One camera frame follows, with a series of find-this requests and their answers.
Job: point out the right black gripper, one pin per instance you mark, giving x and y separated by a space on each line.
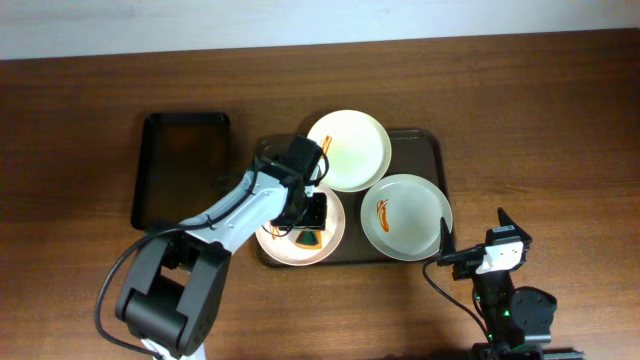
467 255

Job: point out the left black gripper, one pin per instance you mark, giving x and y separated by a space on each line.
304 220

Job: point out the orange green sponge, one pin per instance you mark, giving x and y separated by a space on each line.
309 240

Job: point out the white plate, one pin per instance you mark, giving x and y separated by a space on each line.
402 216
357 146
280 246

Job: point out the white plate back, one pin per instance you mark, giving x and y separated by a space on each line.
357 146

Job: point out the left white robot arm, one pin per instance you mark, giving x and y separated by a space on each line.
172 293

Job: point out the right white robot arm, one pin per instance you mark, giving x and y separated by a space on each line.
516 321

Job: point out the large brown serving tray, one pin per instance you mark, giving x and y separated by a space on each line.
414 151

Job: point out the small black water tray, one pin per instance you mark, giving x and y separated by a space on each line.
183 166

